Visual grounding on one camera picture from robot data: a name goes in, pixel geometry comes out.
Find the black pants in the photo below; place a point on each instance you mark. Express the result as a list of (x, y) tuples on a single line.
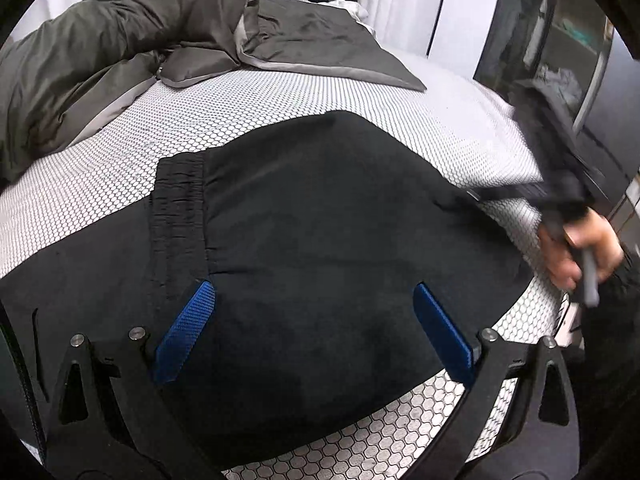
[(325, 185)]

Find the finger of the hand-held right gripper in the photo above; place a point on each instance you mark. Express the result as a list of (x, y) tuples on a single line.
[(505, 192)]

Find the dark glass-door wardrobe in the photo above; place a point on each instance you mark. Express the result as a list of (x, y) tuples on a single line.
[(510, 35)]

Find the white cabinet door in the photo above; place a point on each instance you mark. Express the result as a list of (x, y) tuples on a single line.
[(465, 20)]

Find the grey duvet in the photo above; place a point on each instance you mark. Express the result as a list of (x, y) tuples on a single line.
[(125, 25)]

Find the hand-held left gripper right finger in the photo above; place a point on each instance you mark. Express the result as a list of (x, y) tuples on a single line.
[(445, 332)]

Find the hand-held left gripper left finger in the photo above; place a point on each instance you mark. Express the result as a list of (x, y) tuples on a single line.
[(185, 330)]

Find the bed with honeycomb sheet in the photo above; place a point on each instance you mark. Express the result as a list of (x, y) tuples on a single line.
[(425, 125)]

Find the person's right hand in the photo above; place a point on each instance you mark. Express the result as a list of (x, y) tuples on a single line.
[(605, 250)]

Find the teal folded cloth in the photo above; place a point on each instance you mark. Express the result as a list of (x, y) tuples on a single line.
[(577, 34)]

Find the hanging grey clothes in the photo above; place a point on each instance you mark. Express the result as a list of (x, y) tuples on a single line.
[(520, 15)]

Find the white crumpled clothing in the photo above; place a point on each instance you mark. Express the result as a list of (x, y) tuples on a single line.
[(562, 85)]

